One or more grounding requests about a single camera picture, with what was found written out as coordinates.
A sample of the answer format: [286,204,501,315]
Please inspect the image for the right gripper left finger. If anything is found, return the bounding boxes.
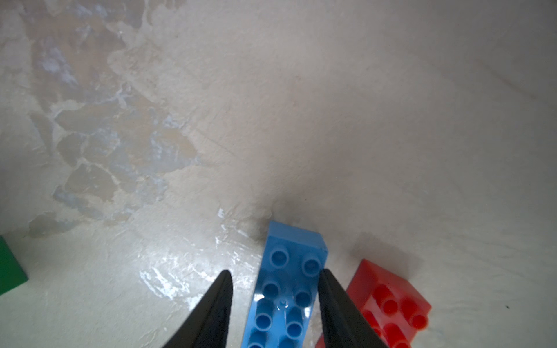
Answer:
[164,270,233,347]

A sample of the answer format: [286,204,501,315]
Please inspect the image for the red lego brick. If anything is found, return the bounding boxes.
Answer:
[316,259,432,347]

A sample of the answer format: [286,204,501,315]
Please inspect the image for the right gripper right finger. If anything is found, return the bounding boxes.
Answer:
[318,269,387,348]

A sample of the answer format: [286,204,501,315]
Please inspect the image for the light blue lego brick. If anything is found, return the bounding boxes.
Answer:
[242,221,329,347]

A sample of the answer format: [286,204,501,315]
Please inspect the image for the dark green lego brick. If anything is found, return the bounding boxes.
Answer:
[0,236,28,295]

